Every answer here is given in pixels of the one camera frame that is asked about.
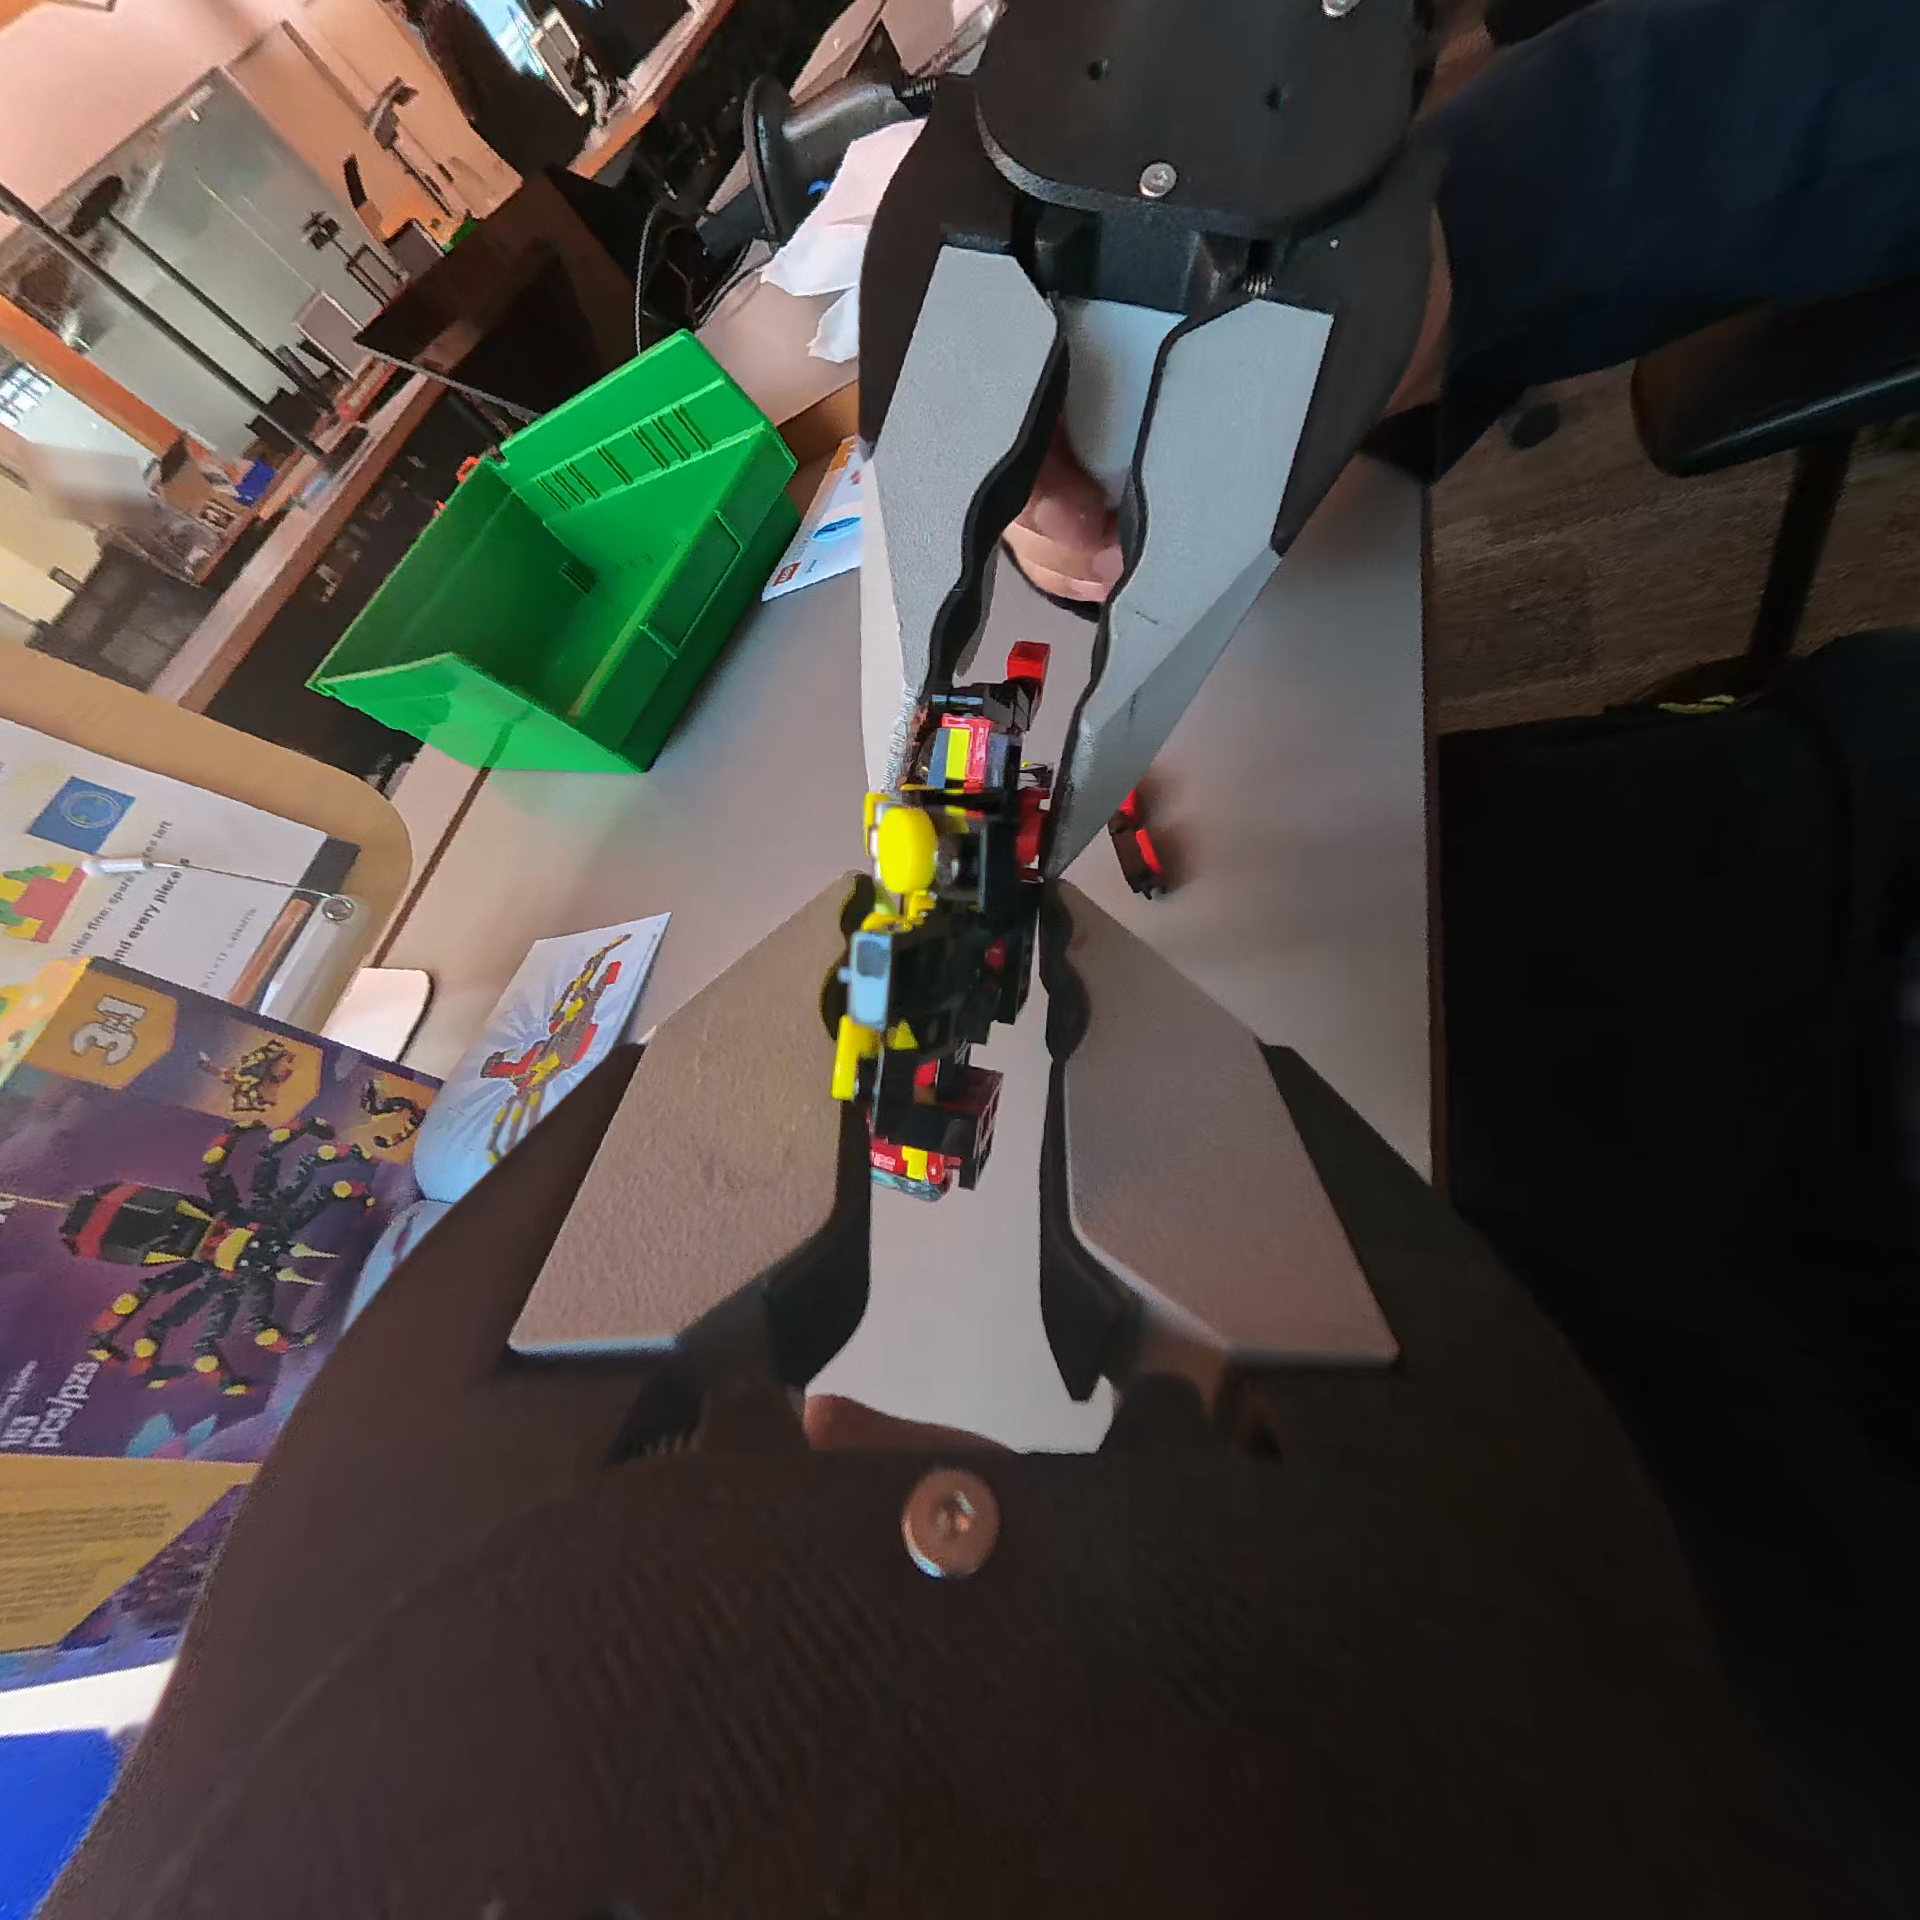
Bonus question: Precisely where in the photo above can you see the black yellow lego spider model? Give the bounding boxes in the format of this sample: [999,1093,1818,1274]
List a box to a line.
[830,637,1061,1203]

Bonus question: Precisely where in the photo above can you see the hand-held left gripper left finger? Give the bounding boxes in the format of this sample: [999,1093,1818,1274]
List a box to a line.
[509,885,890,1397]

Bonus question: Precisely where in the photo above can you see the red black lego piece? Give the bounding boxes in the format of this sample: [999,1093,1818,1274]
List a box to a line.
[1106,791,1174,903]

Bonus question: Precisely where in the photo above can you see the crumpled white paper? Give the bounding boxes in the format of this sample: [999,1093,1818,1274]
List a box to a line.
[765,127,920,366]

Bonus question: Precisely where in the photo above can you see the lego instruction booklet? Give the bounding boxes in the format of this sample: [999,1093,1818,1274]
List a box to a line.
[415,909,674,1204]

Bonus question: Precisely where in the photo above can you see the person's right hand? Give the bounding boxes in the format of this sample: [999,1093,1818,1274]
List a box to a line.
[1000,439,1126,606]

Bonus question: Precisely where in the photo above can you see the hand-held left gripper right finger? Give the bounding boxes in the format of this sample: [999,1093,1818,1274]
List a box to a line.
[1030,885,1404,1403]

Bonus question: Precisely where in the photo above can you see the purple lego set box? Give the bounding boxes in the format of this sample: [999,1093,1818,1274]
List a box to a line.
[0,957,448,1654]

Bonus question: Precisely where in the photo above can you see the person's right forearm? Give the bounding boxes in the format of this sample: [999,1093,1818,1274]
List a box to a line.
[1387,0,1920,459]

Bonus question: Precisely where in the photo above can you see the small white blue box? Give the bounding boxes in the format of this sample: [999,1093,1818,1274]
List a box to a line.
[758,435,876,606]

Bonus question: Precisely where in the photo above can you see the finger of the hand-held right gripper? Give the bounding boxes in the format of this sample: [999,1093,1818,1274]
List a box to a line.
[861,247,1072,798]
[1046,292,1339,883]

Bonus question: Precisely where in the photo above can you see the light wooden board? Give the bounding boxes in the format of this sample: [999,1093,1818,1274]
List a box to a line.
[0,642,415,1052]

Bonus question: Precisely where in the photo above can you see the black office chair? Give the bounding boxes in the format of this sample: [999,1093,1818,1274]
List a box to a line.
[1632,317,1920,683]

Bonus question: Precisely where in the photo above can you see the green plastic bin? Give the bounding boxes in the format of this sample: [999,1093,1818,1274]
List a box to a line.
[307,328,804,776]

